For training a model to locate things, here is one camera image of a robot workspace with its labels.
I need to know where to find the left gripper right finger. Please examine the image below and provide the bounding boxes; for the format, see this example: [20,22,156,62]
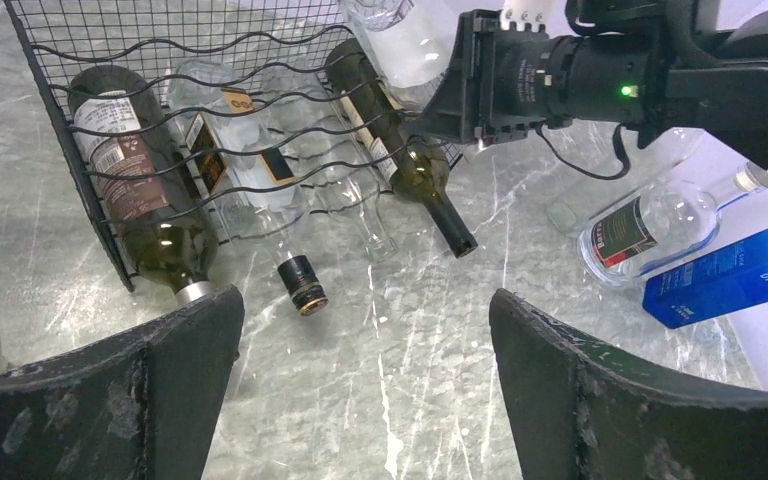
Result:
[489,289,768,479]

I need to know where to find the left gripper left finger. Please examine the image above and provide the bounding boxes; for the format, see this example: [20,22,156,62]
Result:
[0,285,245,479]

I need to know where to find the blue labelled water bottle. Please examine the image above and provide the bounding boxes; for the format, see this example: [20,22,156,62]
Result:
[642,228,768,329]

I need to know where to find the dark green wine bottle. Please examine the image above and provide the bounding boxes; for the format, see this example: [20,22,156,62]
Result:
[325,38,478,258]

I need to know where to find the clear red-label bottle silver cap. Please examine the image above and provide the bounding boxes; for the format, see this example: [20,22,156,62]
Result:
[339,0,457,112]

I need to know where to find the gold-foil wine bottle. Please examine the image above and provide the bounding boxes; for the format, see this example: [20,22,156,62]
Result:
[68,65,219,305]

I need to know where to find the clear glass bottle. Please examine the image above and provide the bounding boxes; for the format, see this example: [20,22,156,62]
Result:
[260,57,398,263]

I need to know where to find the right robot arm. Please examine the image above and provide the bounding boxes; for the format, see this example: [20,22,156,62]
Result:
[414,1,768,169]

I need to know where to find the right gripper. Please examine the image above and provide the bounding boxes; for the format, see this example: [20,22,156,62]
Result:
[408,9,554,144]

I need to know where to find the black wire wine rack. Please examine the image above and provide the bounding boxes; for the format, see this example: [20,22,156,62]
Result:
[5,1,477,310]

